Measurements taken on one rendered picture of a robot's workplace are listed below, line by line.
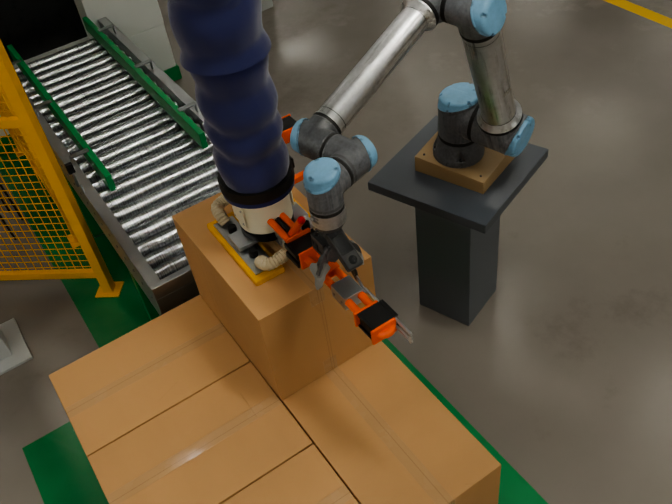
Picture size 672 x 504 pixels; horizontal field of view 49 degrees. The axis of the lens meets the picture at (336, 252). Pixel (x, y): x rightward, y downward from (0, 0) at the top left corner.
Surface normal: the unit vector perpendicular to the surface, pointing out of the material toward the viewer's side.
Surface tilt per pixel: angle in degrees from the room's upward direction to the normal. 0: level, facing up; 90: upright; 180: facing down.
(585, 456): 0
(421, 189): 0
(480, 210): 0
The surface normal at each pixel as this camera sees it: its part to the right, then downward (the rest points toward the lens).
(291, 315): 0.55, 0.53
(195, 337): -0.11, -0.71
